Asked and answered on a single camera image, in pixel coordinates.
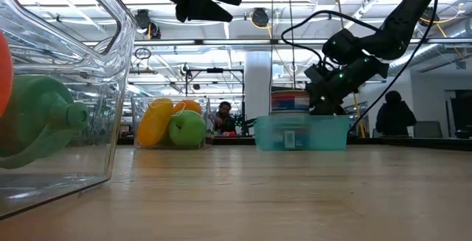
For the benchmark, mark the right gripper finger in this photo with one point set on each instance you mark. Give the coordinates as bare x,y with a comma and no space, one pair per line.
335,110
319,108

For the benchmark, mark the tin can red blue label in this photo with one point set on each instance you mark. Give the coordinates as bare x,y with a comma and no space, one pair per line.
289,102

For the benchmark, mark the toy orange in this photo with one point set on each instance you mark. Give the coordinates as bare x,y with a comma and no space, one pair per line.
193,106

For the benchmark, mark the green toy apple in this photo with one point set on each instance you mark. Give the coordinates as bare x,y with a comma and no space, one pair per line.
188,130

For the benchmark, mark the yellow toy fruit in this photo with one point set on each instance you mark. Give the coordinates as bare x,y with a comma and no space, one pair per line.
155,126

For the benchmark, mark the red squeeze bottle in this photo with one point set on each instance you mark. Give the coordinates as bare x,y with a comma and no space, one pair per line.
4,75

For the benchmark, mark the green squeeze bottle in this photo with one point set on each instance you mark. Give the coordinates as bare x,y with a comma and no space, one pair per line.
33,115

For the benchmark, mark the teal plastic bin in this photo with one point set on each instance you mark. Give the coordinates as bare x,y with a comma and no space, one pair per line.
332,134

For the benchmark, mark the ceiling strip light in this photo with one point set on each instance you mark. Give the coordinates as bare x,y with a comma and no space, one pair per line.
236,42

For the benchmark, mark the person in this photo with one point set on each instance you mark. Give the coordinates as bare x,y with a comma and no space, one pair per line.
396,119
225,119

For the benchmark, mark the clear plastic bin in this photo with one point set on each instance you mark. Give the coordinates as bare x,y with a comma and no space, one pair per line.
140,104
73,182

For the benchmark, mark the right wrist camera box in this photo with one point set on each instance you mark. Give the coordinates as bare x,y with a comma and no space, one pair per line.
341,47

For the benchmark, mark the black overhead frame rig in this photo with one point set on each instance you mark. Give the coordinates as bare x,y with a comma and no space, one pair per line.
215,70

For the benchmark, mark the silver ventilation duct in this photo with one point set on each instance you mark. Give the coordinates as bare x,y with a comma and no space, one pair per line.
435,49

